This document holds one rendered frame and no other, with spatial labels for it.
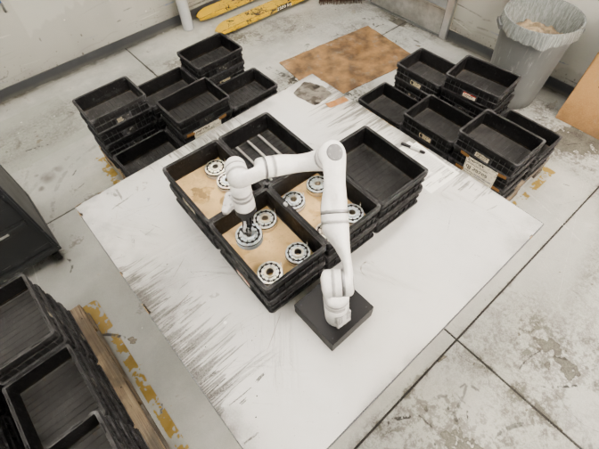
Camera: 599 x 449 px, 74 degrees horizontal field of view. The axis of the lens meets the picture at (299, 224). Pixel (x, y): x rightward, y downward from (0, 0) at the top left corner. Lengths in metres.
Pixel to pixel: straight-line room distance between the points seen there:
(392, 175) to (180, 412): 1.62
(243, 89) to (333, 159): 1.98
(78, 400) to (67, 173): 1.95
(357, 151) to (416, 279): 0.68
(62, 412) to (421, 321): 1.59
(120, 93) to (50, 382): 1.95
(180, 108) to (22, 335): 1.65
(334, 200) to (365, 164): 0.71
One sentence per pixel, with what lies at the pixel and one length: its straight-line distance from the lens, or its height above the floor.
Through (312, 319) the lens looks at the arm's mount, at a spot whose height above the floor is 0.77.
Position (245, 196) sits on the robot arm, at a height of 1.23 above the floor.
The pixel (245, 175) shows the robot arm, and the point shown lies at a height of 1.33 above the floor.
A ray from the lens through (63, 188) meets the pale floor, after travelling 3.49.
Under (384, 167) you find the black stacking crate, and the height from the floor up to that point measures 0.83.
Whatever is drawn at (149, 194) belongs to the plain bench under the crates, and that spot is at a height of 0.70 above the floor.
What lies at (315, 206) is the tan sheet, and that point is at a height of 0.83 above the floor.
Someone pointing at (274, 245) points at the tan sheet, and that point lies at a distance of 1.67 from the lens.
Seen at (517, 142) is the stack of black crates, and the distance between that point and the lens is 2.82.
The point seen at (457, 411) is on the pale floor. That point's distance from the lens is 2.39.
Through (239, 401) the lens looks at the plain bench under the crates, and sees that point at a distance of 1.60.
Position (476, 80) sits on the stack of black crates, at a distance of 3.21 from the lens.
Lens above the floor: 2.24
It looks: 55 degrees down
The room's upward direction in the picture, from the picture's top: 3 degrees counter-clockwise
